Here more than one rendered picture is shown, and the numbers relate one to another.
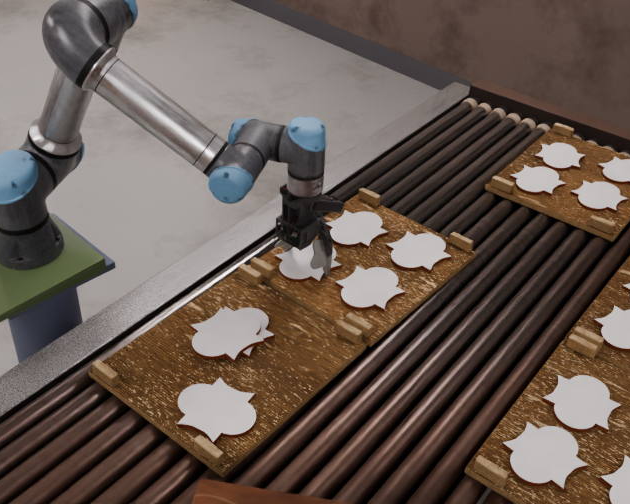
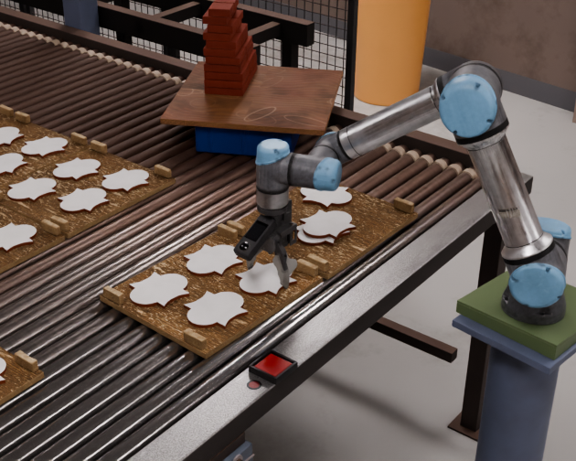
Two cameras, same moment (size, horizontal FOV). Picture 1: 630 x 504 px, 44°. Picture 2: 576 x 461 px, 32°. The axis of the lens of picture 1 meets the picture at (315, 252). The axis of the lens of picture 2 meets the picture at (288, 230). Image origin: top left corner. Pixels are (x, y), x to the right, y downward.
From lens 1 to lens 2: 341 cm
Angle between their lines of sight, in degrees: 113
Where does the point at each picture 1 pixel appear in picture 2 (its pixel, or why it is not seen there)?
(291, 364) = not seen: hidden behind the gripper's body
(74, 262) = (482, 296)
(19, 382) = (463, 217)
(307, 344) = not seen: hidden behind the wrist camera
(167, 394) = (359, 203)
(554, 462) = (122, 176)
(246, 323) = (314, 228)
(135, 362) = (388, 217)
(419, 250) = (158, 287)
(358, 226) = (213, 308)
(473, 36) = not seen: outside the picture
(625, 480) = (85, 170)
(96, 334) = (427, 241)
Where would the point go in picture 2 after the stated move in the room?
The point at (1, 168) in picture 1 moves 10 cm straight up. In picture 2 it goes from (550, 222) to (557, 183)
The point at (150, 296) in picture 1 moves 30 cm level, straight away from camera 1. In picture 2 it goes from (399, 265) to (442, 333)
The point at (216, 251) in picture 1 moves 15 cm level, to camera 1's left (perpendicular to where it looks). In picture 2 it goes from (354, 302) to (417, 304)
